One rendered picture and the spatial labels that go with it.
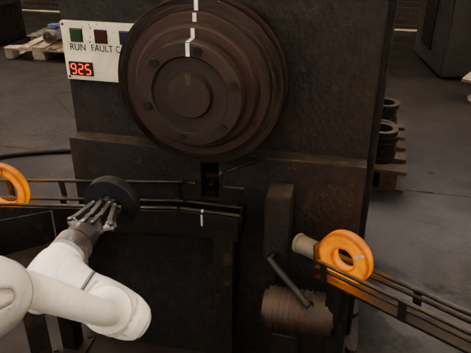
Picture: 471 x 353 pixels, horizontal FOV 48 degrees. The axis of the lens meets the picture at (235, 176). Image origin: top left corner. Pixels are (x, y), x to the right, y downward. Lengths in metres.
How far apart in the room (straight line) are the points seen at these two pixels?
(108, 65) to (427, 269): 1.77
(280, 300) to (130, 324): 0.55
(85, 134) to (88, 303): 0.90
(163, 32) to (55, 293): 0.75
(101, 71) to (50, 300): 0.93
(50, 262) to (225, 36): 0.69
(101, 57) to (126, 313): 0.84
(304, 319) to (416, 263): 1.24
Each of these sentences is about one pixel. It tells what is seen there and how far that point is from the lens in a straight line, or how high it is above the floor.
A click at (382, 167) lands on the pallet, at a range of 3.29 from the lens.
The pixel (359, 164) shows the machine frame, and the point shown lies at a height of 0.87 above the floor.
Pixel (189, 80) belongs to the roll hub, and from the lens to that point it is 1.37.
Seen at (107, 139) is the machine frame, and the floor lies 0.87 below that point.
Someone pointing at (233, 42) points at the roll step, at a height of 1.25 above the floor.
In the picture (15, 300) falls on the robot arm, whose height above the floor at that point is 1.15.
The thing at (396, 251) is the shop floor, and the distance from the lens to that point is 2.81.
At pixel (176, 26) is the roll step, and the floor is 1.28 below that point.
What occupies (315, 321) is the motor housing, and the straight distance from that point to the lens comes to 1.60.
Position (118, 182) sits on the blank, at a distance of 1.45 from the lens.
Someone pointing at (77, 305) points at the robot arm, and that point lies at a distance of 1.01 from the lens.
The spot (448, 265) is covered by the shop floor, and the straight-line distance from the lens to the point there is 2.80.
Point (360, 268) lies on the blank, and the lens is 1.46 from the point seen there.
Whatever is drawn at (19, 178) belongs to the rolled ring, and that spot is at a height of 0.73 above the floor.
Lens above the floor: 1.58
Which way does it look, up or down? 28 degrees down
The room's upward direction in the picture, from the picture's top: straight up
